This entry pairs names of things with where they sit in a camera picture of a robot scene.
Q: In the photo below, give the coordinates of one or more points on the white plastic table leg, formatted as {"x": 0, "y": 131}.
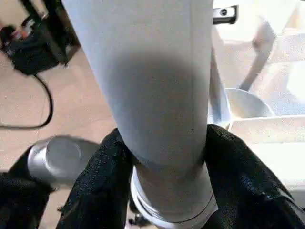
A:
{"x": 143, "y": 95}

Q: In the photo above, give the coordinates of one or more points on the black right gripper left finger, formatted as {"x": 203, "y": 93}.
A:
{"x": 97, "y": 186}

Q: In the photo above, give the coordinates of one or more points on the white plastic table top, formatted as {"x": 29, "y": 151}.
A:
{"x": 274, "y": 131}

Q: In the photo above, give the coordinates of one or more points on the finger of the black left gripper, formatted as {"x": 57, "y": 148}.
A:
{"x": 225, "y": 14}

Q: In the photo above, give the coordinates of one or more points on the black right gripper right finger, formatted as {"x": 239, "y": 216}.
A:
{"x": 245, "y": 186}

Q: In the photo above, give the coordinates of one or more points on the silver robot leg joint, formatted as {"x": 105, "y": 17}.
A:
{"x": 59, "y": 157}

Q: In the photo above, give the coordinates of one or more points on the black floor device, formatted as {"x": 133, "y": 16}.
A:
{"x": 31, "y": 57}

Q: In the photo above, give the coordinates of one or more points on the black metal stand leg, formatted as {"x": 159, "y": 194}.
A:
{"x": 54, "y": 35}

